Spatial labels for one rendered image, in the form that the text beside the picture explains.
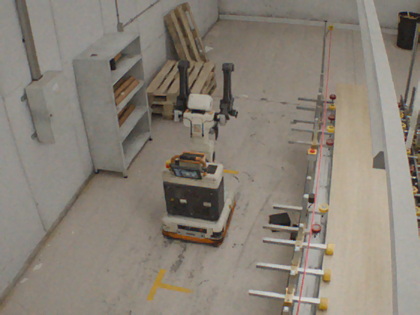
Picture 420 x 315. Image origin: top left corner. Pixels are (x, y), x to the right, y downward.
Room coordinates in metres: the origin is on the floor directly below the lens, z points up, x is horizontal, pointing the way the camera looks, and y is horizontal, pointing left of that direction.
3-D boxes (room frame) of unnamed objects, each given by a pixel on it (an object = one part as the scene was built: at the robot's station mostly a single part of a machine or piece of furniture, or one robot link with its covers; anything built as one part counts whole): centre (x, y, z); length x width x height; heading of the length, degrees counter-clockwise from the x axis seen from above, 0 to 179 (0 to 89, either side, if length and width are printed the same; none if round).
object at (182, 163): (3.44, 0.14, 0.87); 0.23 x 0.15 x 0.11; 73
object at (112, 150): (4.90, 1.08, 0.78); 0.90 x 0.45 x 1.55; 163
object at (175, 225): (3.23, 0.18, 0.23); 0.41 x 0.02 x 0.08; 73
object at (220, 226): (3.55, 0.11, 0.16); 0.67 x 0.64 x 0.25; 163
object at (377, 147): (2.42, -1.02, 2.34); 2.40 x 0.12 x 0.08; 163
